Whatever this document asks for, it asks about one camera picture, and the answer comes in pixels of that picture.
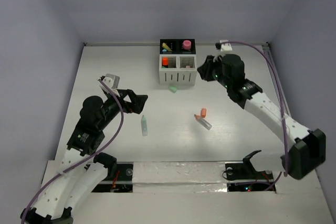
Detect white slatted organizer box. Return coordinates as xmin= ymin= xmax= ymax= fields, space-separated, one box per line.
xmin=159 ymin=54 xmax=197 ymax=86

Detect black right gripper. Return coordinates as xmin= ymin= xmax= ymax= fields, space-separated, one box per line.
xmin=196 ymin=55 xmax=232 ymax=89

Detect green pastel highlighter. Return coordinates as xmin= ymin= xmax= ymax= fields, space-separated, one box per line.
xmin=141 ymin=115 xmax=148 ymax=136

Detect black orange capped highlighter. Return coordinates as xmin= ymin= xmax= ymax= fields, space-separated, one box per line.
xmin=162 ymin=57 xmax=169 ymax=68

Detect yellow pastel highlighter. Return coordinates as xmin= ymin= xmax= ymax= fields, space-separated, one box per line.
xmin=162 ymin=42 xmax=172 ymax=52

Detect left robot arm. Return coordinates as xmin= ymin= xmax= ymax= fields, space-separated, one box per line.
xmin=20 ymin=89 xmax=148 ymax=223

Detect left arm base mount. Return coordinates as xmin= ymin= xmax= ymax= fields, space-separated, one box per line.
xmin=92 ymin=153 xmax=133 ymax=193

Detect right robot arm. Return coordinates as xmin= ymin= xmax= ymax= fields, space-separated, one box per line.
xmin=197 ymin=54 xmax=326 ymax=180

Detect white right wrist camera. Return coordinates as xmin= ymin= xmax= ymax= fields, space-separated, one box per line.
xmin=215 ymin=40 xmax=233 ymax=53

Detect green marker cap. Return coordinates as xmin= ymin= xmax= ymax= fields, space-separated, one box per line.
xmin=169 ymin=85 xmax=177 ymax=93

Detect orange marker cap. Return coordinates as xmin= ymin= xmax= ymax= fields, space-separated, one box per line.
xmin=201 ymin=108 xmax=207 ymax=118

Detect pink capped glue bottle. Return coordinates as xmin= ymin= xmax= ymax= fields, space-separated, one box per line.
xmin=182 ymin=40 xmax=192 ymax=50

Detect black slatted organizer box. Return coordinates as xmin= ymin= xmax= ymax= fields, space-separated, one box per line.
xmin=159 ymin=38 xmax=196 ymax=55

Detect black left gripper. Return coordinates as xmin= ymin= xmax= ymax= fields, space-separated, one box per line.
xmin=98 ymin=88 xmax=147 ymax=130

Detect orange pastel highlighter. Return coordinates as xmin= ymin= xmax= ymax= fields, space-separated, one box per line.
xmin=194 ymin=114 xmax=212 ymax=130

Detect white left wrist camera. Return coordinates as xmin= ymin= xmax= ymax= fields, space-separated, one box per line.
xmin=98 ymin=73 xmax=120 ymax=96

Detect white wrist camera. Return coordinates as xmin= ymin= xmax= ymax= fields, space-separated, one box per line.
xmin=98 ymin=73 xmax=120 ymax=96
xmin=215 ymin=40 xmax=233 ymax=53

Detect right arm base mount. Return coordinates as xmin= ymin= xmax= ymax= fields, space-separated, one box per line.
xmin=222 ymin=150 xmax=276 ymax=193

